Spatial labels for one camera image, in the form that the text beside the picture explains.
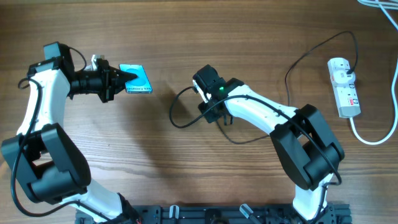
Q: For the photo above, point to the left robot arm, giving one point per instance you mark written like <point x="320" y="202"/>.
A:
<point x="44" y="161"/>

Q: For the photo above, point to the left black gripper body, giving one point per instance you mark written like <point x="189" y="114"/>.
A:
<point x="107" y="89"/>

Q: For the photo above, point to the white power strip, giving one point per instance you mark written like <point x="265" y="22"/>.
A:
<point x="346" y="98"/>

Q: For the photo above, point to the blue Galaxy smartphone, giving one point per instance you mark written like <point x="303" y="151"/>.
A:
<point x="139" y="85"/>

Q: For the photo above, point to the white charger plug adapter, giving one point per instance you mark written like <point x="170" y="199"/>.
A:
<point x="341" y="78"/>

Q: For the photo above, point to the black mounting rail base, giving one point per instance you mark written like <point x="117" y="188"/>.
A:
<point x="272" y="213"/>

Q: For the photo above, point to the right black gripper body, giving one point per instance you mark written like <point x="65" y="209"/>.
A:
<point x="211" y="115"/>

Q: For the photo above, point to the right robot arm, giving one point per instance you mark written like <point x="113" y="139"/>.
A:
<point x="308" y="150"/>

